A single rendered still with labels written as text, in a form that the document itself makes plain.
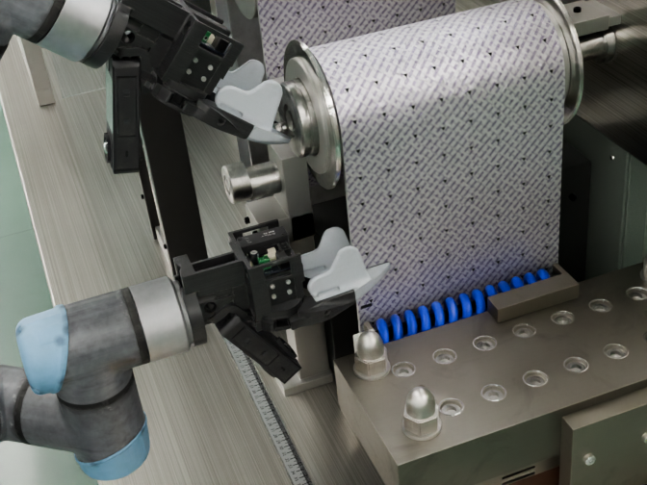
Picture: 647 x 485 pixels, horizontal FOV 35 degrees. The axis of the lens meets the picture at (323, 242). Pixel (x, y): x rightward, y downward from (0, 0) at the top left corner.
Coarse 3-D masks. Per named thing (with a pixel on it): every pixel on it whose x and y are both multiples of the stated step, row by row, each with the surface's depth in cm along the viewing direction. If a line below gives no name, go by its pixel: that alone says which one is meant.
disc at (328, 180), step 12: (288, 48) 101; (300, 48) 97; (288, 60) 102; (312, 60) 95; (312, 72) 95; (324, 84) 94; (324, 96) 94; (324, 108) 95; (336, 120) 94; (336, 132) 94; (336, 144) 95; (336, 156) 95; (336, 168) 96; (324, 180) 101; (336, 180) 98
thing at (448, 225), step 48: (528, 144) 104; (384, 192) 101; (432, 192) 103; (480, 192) 105; (528, 192) 107; (384, 240) 103; (432, 240) 106; (480, 240) 108; (528, 240) 110; (384, 288) 107; (432, 288) 109; (480, 288) 111
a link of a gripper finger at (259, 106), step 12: (264, 84) 96; (276, 84) 96; (216, 96) 95; (228, 96) 95; (240, 96) 95; (252, 96) 96; (264, 96) 96; (276, 96) 96; (228, 108) 96; (240, 108) 96; (252, 108) 96; (264, 108) 97; (276, 108) 97; (252, 120) 97; (264, 120) 97; (252, 132) 96; (264, 132) 97; (276, 132) 99
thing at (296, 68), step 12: (564, 48) 101; (300, 60) 98; (564, 60) 101; (288, 72) 102; (300, 72) 98; (312, 84) 95; (312, 96) 96; (564, 96) 104; (324, 120) 95; (324, 132) 95; (324, 144) 96; (312, 156) 102; (324, 156) 97; (312, 168) 103; (324, 168) 99
